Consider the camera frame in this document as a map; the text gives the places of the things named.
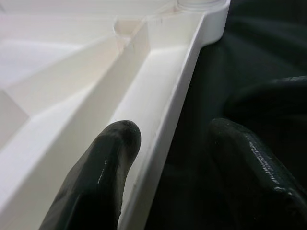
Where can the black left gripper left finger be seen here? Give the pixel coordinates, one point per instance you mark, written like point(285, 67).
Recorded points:
point(96, 179)

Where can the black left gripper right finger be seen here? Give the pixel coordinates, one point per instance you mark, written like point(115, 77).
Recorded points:
point(259, 187)

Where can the white plastic table top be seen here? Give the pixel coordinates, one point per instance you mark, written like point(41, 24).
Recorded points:
point(72, 72)

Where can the black table cloth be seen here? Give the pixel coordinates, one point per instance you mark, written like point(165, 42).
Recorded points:
point(251, 60)

